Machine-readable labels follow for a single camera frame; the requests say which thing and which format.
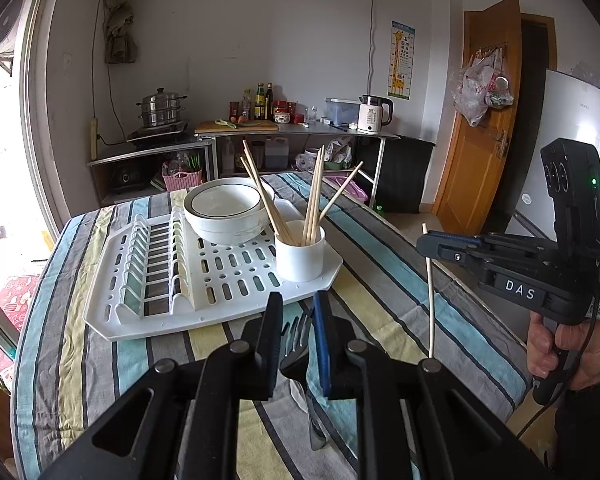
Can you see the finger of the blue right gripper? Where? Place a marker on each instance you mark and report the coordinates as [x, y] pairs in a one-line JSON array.
[[340, 379]]

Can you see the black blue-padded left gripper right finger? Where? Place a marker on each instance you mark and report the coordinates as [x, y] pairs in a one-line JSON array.
[[451, 248]]

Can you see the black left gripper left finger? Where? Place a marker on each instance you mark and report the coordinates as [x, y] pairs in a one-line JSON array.
[[258, 369]]

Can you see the black plastic fork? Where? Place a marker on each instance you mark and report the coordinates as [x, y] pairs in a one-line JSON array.
[[294, 363]]

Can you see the person's right hand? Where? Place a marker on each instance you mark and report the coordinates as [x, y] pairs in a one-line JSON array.
[[542, 347]]

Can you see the striped tablecloth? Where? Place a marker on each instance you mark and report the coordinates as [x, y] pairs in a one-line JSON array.
[[67, 376]]

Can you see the wooden door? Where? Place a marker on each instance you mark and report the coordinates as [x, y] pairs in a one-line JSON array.
[[477, 155]]

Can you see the white utensil holder cup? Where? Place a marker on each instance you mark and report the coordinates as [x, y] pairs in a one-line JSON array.
[[300, 263]]

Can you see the wooden chopstick left pair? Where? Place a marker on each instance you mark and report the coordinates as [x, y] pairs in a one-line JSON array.
[[267, 194]]

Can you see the white dish drying rack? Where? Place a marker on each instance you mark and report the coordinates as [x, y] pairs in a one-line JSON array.
[[156, 276]]

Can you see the white ceramic bowl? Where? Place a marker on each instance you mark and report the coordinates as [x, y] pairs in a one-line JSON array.
[[227, 211]]

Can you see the white electric kettle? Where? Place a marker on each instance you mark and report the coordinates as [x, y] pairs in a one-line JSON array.
[[374, 113]]

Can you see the plastic bags on door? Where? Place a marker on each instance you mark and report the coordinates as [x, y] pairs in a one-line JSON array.
[[482, 85]]

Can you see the clear plastic storage box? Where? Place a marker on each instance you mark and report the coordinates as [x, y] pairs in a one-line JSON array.
[[341, 112]]

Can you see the white refrigerator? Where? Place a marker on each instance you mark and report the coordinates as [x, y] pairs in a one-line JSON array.
[[565, 155]]

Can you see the pink plastic basket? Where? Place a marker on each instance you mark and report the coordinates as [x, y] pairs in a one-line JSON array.
[[181, 179]]

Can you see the giraffe height chart poster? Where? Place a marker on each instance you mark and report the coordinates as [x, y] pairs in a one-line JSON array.
[[402, 54]]

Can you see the wooden cutting board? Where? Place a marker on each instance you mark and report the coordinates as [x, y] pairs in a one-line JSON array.
[[226, 126]]

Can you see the dark soy sauce bottle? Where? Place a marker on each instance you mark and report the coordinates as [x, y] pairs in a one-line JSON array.
[[268, 102]]

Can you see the black induction cooker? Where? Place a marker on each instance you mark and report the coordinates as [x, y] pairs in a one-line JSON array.
[[157, 135]]

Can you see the stainless steel steamer pot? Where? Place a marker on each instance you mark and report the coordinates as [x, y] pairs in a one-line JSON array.
[[161, 108]]

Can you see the green hanging cloth bag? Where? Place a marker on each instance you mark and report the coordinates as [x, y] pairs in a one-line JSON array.
[[120, 45]]

